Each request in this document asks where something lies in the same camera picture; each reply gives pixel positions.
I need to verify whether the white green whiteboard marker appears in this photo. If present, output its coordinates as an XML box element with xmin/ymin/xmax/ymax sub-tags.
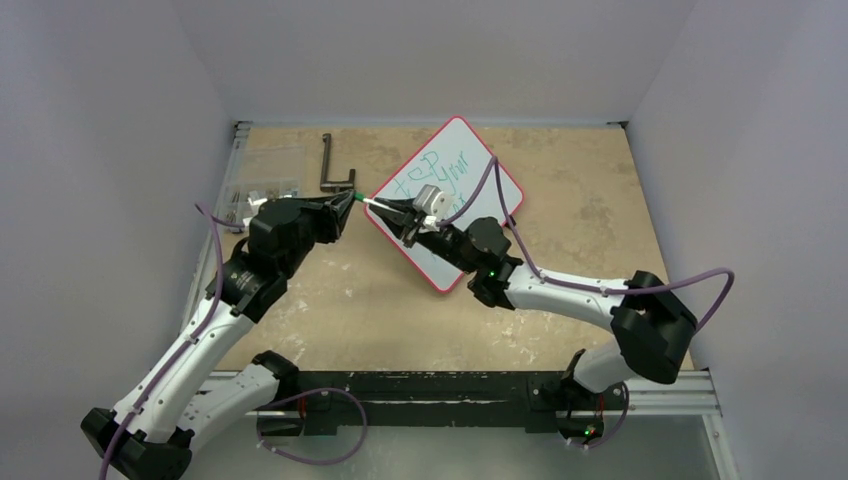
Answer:
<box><xmin>362</xmin><ymin>197</ymin><xmax>393</xmax><ymax>212</ymax></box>

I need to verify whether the pink framed whiteboard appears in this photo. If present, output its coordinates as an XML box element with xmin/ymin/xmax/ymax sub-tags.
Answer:
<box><xmin>365</xmin><ymin>116</ymin><xmax>505</xmax><ymax>293</ymax></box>

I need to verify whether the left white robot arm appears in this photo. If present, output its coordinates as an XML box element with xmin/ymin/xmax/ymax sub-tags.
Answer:
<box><xmin>81</xmin><ymin>190</ymin><xmax>356</xmax><ymax>479</ymax></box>

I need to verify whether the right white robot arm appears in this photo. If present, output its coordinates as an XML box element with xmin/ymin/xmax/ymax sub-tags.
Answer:
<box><xmin>368</xmin><ymin>199</ymin><xmax>696</xmax><ymax>407</ymax></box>

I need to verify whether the clear plastic screw box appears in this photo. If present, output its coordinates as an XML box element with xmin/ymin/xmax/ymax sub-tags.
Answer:
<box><xmin>221</xmin><ymin>146</ymin><xmax>305</xmax><ymax>224</ymax></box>

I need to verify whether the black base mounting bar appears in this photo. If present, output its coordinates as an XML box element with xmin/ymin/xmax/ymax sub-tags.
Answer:
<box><xmin>256</xmin><ymin>371</ymin><xmax>628</xmax><ymax>440</ymax></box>

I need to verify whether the dark metal bracket tool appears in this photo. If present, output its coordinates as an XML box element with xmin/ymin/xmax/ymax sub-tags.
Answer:
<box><xmin>320</xmin><ymin>133</ymin><xmax>357</xmax><ymax>195</ymax></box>

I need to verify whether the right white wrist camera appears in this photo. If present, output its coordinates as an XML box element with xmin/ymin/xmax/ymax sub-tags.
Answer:
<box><xmin>412</xmin><ymin>184</ymin><xmax>453</xmax><ymax>232</ymax></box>

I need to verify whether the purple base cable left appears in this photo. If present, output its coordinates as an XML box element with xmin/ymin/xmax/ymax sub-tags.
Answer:
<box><xmin>256</xmin><ymin>388</ymin><xmax>369</xmax><ymax>466</ymax></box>

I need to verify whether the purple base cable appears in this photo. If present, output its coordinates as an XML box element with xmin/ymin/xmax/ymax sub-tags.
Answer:
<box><xmin>564</xmin><ymin>380</ymin><xmax>631</xmax><ymax>452</ymax></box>
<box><xmin>256</xmin><ymin>388</ymin><xmax>369</xmax><ymax>466</ymax></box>

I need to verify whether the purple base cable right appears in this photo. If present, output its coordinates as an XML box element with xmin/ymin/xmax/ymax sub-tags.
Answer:
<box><xmin>564</xmin><ymin>380</ymin><xmax>631</xmax><ymax>452</ymax></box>

